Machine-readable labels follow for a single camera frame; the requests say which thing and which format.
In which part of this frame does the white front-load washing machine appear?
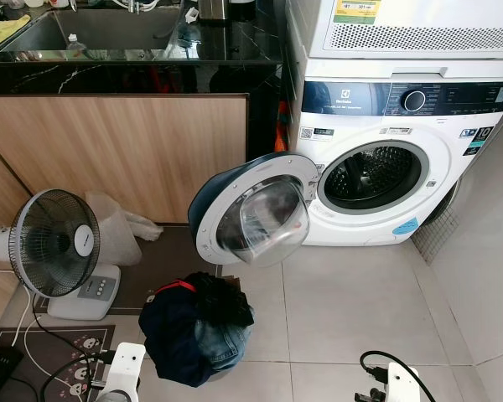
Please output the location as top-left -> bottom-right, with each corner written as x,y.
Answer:
287,57 -> 503,248

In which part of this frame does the white clothes dryer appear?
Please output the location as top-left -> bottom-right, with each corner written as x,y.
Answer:
285,0 -> 503,61

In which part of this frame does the pile of dark clothes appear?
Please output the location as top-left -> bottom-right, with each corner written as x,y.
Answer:
138,272 -> 255,388

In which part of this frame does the round washer door glass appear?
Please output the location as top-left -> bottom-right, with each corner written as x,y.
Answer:
187,152 -> 324,269

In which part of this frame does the clear crumpled plastic bag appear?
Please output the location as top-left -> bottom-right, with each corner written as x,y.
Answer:
84,191 -> 164,267

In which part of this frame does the black counter with sink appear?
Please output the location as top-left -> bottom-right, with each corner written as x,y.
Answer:
0,0 -> 286,95

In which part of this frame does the grey panda print mat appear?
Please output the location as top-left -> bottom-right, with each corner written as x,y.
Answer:
0,322 -> 118,402

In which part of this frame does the white electric floor fan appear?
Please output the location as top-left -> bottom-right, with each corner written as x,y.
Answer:
0,188 -> 122,322

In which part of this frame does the clear plastic bottle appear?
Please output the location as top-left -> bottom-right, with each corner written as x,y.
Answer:
63,33 -> 89,59

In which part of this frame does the black power strip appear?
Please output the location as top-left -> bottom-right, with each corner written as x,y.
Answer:
0,345 -> 24,401

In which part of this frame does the yellow cloth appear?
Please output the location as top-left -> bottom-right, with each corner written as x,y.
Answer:
0,13 -> 30,51

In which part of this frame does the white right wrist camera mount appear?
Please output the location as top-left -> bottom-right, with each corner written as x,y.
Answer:
377,362 -> 422,402

